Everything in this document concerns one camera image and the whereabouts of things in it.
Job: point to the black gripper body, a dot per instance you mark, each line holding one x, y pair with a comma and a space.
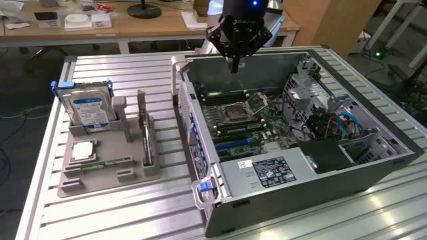
240, 22

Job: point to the graphics card with metal bracket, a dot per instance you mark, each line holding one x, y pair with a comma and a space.
145, 140

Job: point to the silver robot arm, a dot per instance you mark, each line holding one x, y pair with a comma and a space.
209, 48

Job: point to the white paper stack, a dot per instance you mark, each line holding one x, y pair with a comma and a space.
193, 21

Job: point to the brown cardboard box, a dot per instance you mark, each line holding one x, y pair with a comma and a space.
200, 7

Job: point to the black RAM slot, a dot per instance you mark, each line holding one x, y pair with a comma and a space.
224, 99
224, 96
222, 92

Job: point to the wooden desk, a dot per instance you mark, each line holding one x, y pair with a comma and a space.
149, 25

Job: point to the wooden cabinet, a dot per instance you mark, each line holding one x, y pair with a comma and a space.
333, 25

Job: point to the black round lamp base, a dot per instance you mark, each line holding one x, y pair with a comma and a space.
144, 12

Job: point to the perforated metal disk bay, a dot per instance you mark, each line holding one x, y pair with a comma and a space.
300, 100

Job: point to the green RAM stick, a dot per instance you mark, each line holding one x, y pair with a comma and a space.
240, 127
100, 165

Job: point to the green motherboard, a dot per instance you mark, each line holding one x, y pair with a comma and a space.
267, 130

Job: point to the device with green light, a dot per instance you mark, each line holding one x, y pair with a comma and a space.
377, 53

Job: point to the plain white labelled box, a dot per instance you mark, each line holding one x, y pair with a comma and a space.
101, 21

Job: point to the red small items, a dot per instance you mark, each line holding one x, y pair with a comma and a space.
104, 8

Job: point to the blue expansion slot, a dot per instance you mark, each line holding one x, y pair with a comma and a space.
233, 144

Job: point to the silver chipset heat sink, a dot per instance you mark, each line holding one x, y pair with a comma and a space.
273, 148

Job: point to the hard disk with blue label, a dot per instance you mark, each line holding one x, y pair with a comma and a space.
88, 110

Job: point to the white box with black lid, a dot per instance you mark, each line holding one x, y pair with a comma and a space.
48, 20

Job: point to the black chair base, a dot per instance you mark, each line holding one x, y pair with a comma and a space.
42, 53

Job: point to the grey parts rack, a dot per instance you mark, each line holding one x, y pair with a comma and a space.
109, 150

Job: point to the grey cup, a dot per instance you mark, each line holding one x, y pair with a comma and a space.
48, 3

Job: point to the grey power supply unit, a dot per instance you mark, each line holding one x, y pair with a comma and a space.
240, 180

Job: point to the small metal disk bay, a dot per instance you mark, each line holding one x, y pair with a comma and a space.
383, 145

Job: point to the blue case release latch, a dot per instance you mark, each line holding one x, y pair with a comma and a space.
204, 188

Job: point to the silver CPU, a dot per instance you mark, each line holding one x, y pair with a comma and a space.
82, 151

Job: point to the white paper slip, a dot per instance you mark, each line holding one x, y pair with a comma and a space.
16, 25

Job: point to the open black PC case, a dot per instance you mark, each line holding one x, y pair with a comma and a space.
300, 200

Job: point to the CPU socket with metal frame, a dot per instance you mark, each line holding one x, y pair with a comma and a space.
257, 102

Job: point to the white table frame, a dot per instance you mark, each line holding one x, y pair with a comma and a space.
383, 26

